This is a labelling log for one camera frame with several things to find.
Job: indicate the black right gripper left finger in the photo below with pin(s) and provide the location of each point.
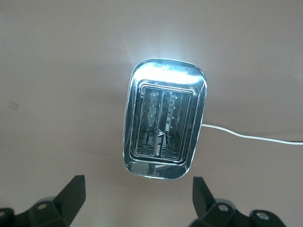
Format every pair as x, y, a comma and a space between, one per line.
73, 196

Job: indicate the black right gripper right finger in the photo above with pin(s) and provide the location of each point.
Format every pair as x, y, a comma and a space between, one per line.
201, 198

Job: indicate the chrome and beige toaster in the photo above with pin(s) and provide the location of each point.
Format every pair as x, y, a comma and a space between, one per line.
163, 75

